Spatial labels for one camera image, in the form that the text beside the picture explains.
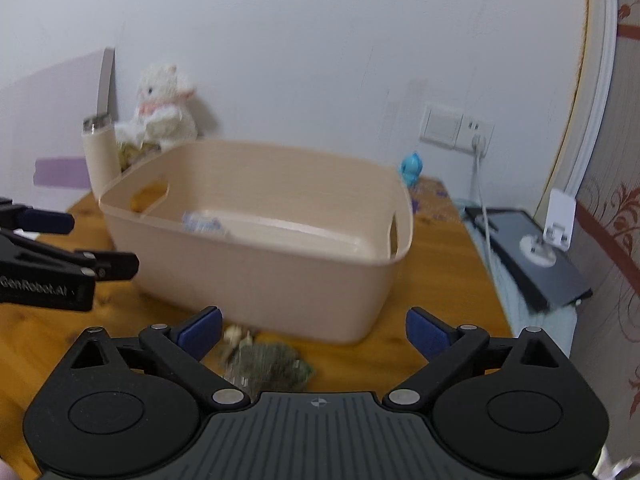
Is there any small beige packet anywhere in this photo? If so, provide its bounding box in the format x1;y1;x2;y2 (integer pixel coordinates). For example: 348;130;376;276
222;325;257;356

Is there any white plug with cable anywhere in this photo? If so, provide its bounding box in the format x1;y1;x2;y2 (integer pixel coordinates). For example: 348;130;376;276
470;133;497;248

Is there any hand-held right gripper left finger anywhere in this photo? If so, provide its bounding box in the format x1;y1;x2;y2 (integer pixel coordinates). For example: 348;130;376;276
65;306;252;414

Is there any white wall switch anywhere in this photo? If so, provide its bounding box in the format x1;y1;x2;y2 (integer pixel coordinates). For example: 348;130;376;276
418;103;464;149

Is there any golden snack packet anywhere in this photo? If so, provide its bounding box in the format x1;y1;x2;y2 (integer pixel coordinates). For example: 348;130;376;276
116;141;162;170

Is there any grey upright board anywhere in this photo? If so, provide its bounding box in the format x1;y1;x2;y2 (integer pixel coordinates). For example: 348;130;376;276
94;47;117;119

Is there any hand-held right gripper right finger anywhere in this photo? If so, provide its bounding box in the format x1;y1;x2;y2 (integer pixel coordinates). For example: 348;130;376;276
382;306;572;409

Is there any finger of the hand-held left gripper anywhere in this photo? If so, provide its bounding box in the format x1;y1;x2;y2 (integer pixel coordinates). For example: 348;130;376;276
0;229;140;282
0;197;76;235

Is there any black flat device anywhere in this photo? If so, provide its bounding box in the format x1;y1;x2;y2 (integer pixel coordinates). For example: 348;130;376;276
464;205;594;312

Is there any blue toy figure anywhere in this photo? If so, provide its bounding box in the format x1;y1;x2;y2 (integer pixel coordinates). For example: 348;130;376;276
399;151;425;187

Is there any beige bottle with metal lid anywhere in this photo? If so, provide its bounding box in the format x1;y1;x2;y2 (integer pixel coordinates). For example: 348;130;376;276
81;114;124;197

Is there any white wall hook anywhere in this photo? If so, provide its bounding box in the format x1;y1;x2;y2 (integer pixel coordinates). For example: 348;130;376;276
542;188;577;252

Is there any beige plastic storage basket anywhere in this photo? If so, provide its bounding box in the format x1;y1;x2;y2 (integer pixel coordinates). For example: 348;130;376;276
98;139;415;346

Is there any green patterned packet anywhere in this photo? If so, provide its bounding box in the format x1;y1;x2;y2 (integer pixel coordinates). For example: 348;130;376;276
222;341;317;395

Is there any white blue small packet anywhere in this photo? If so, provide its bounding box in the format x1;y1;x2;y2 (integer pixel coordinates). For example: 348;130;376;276
181;211;232;239

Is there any white plush toy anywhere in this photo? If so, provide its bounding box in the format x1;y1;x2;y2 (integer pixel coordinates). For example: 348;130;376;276
114;63;199;154

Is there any white wall socket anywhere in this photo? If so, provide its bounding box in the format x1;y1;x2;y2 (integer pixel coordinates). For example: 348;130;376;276
457;114;495;157

